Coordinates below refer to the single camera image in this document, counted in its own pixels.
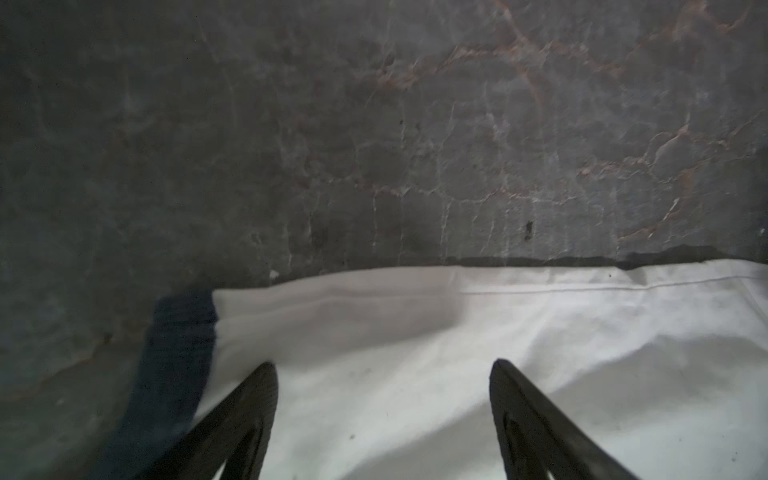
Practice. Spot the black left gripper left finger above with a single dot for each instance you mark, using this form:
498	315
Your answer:
231	442

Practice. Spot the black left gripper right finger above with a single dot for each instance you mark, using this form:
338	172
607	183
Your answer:
537	440

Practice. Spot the white tank top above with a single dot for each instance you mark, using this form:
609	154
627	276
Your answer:
384	374

